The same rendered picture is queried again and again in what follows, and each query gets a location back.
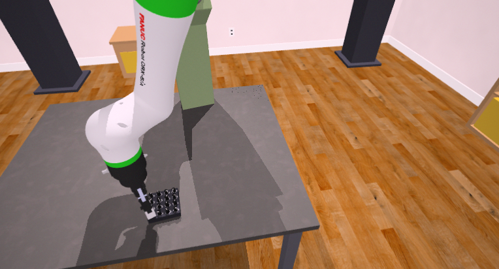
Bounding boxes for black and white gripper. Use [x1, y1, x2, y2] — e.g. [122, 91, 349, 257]
[119, 169, 156, 219]

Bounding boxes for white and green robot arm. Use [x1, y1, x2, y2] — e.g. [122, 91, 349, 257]
[86, 0, 201, 181]

